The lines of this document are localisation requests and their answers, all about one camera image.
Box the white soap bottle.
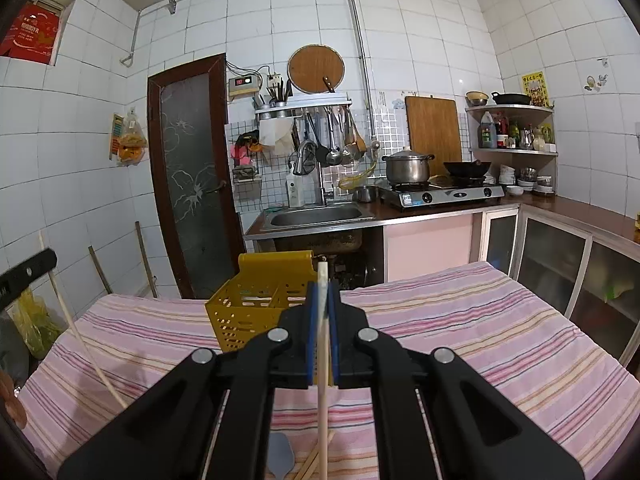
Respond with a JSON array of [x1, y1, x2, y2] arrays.
[[286, 172, 306, 208]]

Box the steel utensil holder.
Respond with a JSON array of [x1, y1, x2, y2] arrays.
[[267, 80, 293, 108]]

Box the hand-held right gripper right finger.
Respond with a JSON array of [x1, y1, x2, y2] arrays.
[[327, 284, 586, 480]]

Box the grey spoon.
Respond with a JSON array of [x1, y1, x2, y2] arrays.
[[267, 432, 296, 478]]

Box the row of hanging utensils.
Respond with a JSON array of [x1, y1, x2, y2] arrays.
[[292, 107, 371, 166]]

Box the yellow wall poster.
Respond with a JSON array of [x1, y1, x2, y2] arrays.
[[521, 71, 548, 108]]

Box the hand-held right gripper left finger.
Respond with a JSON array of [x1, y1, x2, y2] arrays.
[[57, 281, 321, 480]]

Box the pink and orange cloths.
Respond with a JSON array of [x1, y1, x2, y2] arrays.
[[232, 130, 263, 166]]

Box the hanging yellow card packet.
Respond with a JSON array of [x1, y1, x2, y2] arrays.
[[110, 114, 125, 161]]

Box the hanging plastic snack bag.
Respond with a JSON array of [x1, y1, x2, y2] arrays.
[[116, 110, 148, 167]]

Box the black pan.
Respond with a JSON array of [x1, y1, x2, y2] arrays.
[[491, 91, 532, 106]]

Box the white wall pipe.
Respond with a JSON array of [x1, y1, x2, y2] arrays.
[[120, 0, 376, 143]]

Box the yellow plastic utensil basket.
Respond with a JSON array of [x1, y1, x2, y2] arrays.
[[205, 250, 321, 356]]

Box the long wooden stick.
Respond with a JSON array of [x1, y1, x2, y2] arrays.
[[135, 221, 158, 298]]

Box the short wooden stick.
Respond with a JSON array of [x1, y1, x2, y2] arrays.
[[89, 246, 113, 295]]

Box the corner wall shelf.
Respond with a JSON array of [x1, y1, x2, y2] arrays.
[[465, 104, 558, 196]]

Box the kitchen cabinet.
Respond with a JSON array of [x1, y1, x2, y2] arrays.
[[245, 192, 640, 368]]

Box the hanging white plastic bags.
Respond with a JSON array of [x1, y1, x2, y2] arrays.
[[257, 119, 296, 156]]

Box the wooden chopstick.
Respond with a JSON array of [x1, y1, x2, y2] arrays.
[[307, 427, 336, 480], [316, 259, 332, 480], [295, 452, 321, 480], [39, 231, 128, 409]]

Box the large oil bottle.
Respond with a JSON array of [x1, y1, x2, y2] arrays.
[[479, 111, 498, 148]]

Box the wire wall basket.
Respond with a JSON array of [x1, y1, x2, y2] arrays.
[[232, 165, 263, 201]]

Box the yellow plastic bag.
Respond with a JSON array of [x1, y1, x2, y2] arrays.
[[11, 287, 63, 358]]

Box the metal wall rack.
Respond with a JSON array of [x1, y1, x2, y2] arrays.
[[254, 95, 353, 121]]

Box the black wok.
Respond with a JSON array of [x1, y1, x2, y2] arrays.
[[443, 159, 493, 181]]

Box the steel gas stove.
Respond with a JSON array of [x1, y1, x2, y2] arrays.
[[378, 180, 506, 211]]

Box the round wooden board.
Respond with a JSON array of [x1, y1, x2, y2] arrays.
[[287, 45, 346, 95]]

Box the rectangular wooden cutting board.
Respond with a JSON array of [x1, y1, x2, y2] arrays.
[[405, 96, 463, 176]]

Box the steel pot with lid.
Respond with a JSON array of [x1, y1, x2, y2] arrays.
[[382, 149, 435, 185]]

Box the steel sink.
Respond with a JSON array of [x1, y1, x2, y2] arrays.
[[260, 202, 376, 233]]

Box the wall stickers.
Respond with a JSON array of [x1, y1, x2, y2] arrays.
[[585, 57, 610, 92]]

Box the steel faucet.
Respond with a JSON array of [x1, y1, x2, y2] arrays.
[[292, 140, 336, 206]]

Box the white wall control box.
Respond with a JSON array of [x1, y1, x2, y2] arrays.
[[228, 77, 261, 101]]

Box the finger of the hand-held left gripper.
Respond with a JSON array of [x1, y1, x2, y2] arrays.
[[0, 249, 58, 307]]

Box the yellow strainer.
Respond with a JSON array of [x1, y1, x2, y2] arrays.
[[339, 170, 376, 191]]

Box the pink striped cloth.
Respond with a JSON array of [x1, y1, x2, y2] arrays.
[[17, 260, 640, 480]]

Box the brown frosted glass door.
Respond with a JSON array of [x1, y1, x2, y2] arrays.
[[147, 53, 246, 301]]

